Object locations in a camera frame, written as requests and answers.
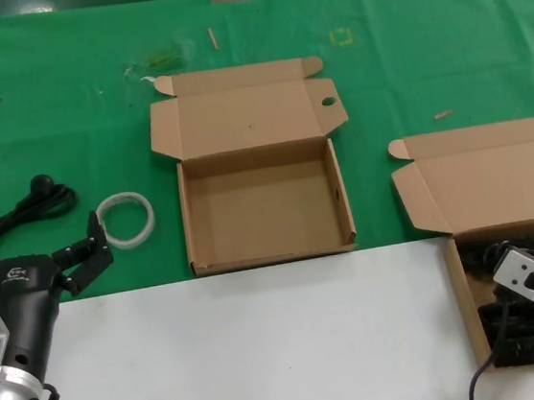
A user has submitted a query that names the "black power adapter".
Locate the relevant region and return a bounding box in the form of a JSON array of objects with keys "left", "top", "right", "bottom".
[{"left": 476, "top": 298, "right": 534, "bottom": 372}]

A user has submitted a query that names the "green table cloth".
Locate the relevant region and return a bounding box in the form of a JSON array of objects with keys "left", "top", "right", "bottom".
[{"left": 0, "top": 0, "right": 534, "bottom": 312}]

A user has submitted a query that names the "clear plastic scrap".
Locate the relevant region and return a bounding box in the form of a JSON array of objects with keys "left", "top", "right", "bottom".
[{"left": 122, "top": 38, "right": 197, "bottom": 87}]

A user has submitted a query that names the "translucent tape roll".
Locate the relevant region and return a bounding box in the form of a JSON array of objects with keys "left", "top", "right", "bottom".
[{"left": 93, "top": 187, "right": 160, "bottom": 254}]

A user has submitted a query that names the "open brown cardboard box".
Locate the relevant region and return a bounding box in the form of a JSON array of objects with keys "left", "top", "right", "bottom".
[{"left": 384, "top": 116, "right": 534, "bottom": 382}]

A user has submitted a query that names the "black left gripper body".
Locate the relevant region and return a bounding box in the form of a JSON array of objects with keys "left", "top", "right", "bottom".
[{"left": 0, "top": 248, "right": 75, "bottom": 387}]

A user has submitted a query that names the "black power cord with plug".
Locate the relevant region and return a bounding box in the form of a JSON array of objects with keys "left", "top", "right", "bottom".
[{"left": 0, "top": 170, "right": 85, "bottom": 251}]

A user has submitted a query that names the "cardboard box with holed flap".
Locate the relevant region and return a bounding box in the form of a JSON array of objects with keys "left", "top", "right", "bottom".
[{"left": 142, "top": 53, "right": 366, "bottom": 281}]

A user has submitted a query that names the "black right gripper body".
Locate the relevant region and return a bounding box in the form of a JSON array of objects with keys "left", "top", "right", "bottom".
[{"left": 493, "top": 283, "right": 519, "bottom": 308}]

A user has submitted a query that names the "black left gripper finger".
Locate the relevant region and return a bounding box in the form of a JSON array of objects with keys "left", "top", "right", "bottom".
[{"left": 46, "top": 206, "right": 118, "bottom": 300}]

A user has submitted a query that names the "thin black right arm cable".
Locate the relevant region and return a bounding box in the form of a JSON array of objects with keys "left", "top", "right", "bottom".
[{"left": 454, "top": 299, "right": 523, "bottom": 400}]

